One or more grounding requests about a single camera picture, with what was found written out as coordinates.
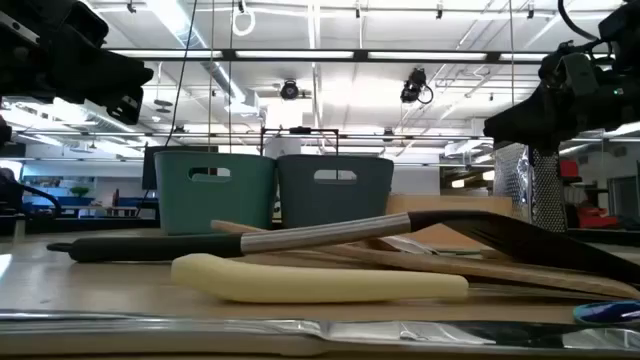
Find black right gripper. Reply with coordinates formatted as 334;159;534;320
483;0;640;150

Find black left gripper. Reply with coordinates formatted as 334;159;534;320
0;0;154;125

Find large wooden slotted spatula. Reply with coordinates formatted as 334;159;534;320
209;218;640;301

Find black slotted spatula steel handle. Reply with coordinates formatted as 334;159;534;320
46;209;640;284

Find slim steel table knife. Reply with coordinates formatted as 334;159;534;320
382;235;441;256

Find iridescent blue spoon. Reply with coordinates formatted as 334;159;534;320
573;299;640;327

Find white plastic knife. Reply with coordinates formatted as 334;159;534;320
0;308;640;357

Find yellow-handled knife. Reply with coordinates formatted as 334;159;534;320
170;252;616;305

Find wooden black box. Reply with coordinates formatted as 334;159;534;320
492;142;569;234

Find orange wooden board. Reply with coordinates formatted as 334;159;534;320
384;194;514;250

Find red storage bins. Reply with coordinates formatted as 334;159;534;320
559;159;620;230

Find green plastic bin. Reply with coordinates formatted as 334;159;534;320
153;151;277;236

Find overhead bar with light strips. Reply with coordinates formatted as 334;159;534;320
104;48;551;64

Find blue-grey plastic bin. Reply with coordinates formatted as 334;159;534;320
276;154;395;230

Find black hanging cable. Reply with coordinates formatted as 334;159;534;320
164;0;199;147

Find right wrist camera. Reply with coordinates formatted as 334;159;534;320
538;40;614;101

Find black ceiling camera with cable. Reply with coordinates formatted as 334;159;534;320
399;68;434;105

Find black round ceiling camera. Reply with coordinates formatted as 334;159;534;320
279;79;300;101

